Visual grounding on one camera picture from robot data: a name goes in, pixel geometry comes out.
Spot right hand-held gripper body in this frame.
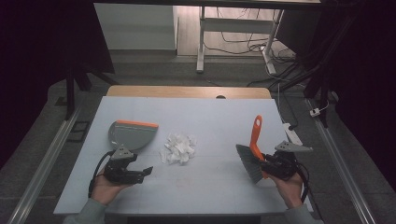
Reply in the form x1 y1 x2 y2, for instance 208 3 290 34
262 140 314 182

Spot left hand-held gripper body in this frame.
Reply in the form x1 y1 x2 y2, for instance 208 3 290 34
103 144 145 185

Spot orange brush with grey bristles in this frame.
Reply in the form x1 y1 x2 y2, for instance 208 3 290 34
234 114 269 185

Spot grey dustpan with orange edge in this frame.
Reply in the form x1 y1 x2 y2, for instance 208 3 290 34
107 119 160 153

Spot pile of white paper scraps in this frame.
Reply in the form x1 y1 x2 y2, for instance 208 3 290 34
159 133 198 166

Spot person's left hand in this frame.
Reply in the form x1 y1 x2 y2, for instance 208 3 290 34
90 173 133 207

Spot person's right hand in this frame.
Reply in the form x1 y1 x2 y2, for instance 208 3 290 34
268 172 304 210

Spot white power strip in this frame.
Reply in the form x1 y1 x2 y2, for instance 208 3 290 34
282 122 304 147

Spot black floor plate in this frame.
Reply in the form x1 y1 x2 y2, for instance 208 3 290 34
66 120 92 144

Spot white table cover board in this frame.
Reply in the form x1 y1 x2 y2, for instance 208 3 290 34
52 95 315 217

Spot wooden table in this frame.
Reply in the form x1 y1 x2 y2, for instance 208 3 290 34
106 85 273 100

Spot black tripod stand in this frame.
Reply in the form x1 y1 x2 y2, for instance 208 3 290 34
63 60 120 121
270 13 362 129

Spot dark curtain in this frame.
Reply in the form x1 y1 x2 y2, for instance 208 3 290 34
0 0 116 171
311 0 396 191

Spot white cabinet panel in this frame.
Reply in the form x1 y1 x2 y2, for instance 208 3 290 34
93 3 179 51

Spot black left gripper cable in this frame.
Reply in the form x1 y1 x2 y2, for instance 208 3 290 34
87 150 116 199

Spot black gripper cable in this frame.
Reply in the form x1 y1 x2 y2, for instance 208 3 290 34
293 161 311 205
87 150 116 199

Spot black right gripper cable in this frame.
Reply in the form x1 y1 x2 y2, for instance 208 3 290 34
293 161 311 205

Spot black power strip cable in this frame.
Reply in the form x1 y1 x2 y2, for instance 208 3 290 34
277 83 299 131

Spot metal floor rail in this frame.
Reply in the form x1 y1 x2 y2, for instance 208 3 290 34
7 104 84 224
305 98 378 224

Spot tangle of black floor cables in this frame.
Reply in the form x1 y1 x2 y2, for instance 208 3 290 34
204 7 302 59

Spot white desk frame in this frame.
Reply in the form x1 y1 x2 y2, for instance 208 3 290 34
195 6 285 76

